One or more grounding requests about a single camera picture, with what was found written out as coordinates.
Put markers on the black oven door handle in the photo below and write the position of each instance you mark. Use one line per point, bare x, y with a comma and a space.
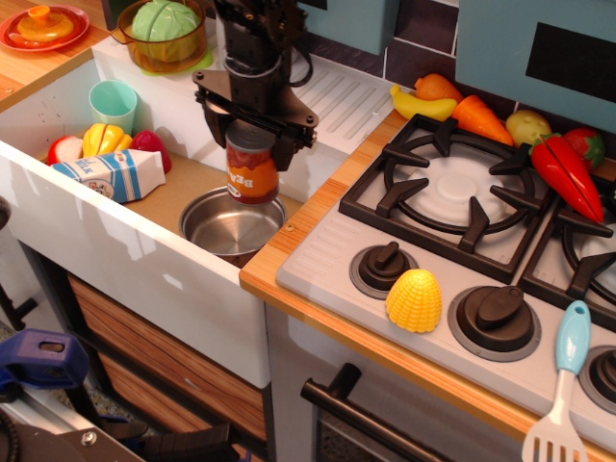
333, 399

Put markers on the grey toy stove top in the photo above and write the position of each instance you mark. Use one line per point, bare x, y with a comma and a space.
319, 270

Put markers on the white toy sink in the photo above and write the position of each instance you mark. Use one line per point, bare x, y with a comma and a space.
133, 253

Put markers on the toy strawberry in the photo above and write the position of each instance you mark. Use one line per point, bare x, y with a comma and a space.
588, 144

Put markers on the blue clamp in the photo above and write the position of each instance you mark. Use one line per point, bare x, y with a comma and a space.
43, 359

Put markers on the yellow toy banana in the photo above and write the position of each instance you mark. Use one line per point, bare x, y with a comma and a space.
409, 105

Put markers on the mint green cup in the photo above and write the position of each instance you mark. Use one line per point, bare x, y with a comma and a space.
114, 102

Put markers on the black stove knob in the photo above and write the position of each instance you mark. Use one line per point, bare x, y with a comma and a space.
495, 323
375, 269
597, 377

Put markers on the red white toy apple half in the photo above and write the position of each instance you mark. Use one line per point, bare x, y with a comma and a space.
65, 149

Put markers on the yellow toy corn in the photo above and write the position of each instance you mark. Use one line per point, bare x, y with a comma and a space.
415, 301

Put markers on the black burner grate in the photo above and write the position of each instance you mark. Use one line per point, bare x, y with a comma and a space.
575, 259
453, 194

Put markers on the black left burner grate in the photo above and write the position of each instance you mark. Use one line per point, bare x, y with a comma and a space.
453, 194

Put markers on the orange toy carrot back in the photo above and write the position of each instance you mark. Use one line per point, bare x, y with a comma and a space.
434, 86

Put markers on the green mat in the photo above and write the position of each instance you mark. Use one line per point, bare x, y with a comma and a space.
190, 64

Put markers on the orange toy carrot front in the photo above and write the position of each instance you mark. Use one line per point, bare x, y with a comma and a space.
475, 116

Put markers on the black right stove knob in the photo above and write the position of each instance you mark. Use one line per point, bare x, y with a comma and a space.
597, 377

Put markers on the orange pot lid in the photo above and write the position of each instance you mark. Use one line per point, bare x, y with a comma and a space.
44, 24

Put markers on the yellow toy pepper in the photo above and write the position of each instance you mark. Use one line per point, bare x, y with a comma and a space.
103, 138

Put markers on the orange toy carrot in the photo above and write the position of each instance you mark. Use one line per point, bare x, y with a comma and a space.
434, 86
475, 116

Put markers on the black right burner grate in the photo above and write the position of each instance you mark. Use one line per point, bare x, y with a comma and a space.
575, 259

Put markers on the steel pot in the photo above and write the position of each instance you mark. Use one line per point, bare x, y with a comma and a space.
216, 222

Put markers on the teal toy microwave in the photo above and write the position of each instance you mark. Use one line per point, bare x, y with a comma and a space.
557, 56

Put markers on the red toy chili pepper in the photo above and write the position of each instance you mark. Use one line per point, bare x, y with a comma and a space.
559, 165

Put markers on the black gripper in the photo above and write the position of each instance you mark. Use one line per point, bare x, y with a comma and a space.
266, 100

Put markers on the green toy cabbage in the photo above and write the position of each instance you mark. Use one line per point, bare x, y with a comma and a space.
157, 21

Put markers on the black left stove knob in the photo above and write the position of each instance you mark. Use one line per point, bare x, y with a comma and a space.
375, 269

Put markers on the orange transparent pot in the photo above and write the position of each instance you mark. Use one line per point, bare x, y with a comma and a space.
142, 52

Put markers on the red toy fruit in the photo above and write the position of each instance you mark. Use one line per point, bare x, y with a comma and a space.
149, 141

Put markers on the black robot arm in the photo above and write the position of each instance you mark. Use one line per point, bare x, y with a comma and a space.
258, 34

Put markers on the toy potato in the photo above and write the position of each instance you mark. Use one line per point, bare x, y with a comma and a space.
527, 126

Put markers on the toy bean can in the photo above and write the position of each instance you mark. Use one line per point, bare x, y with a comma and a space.
251, 173

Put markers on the red plate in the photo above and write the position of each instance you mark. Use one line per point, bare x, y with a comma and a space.
10, 38

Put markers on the toy milk carton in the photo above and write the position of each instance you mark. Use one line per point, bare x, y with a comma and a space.
123, 176

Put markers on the blue white toy spatula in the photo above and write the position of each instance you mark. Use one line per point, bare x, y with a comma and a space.
554, 437

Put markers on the black middle stove knob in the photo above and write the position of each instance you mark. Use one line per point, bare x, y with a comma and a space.
495, 323

